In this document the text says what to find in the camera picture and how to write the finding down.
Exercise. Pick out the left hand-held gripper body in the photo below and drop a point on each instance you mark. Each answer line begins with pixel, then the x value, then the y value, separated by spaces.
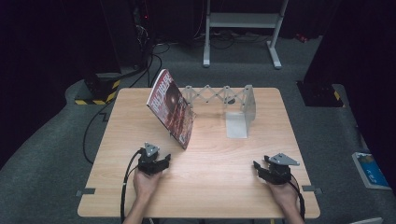
pixel 149 163

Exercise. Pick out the person's left hand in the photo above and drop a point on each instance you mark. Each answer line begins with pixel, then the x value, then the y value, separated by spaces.
pixel 146 186

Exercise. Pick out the grey tape strip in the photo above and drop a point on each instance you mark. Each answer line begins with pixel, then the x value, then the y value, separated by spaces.
pixel 311 188
pixel 85 192

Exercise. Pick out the small red object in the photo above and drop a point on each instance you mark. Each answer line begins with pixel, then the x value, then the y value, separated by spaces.
pixel 301 38

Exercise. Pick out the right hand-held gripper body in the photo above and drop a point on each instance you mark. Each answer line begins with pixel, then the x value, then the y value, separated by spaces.
pixel 278 172

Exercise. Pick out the blue white packet on floor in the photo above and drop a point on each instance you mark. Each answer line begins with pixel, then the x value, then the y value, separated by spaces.
pixel 370 171

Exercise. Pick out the grey expandable book rack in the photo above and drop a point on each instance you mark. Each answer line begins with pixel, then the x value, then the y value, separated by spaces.
pixel 238 124

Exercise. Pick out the black yellow striped stand base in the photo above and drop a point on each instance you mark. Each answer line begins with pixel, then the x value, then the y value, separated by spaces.
pixel 99 90
pixel 320 95

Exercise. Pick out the white metal stand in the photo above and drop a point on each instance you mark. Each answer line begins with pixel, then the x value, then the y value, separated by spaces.
pixel 241 20

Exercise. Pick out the red cover magazine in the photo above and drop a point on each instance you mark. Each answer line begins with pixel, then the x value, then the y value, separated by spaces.
pixel 172 112

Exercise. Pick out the person's right hand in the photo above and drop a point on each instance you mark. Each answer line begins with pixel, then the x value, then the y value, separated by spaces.
pixel 285 196

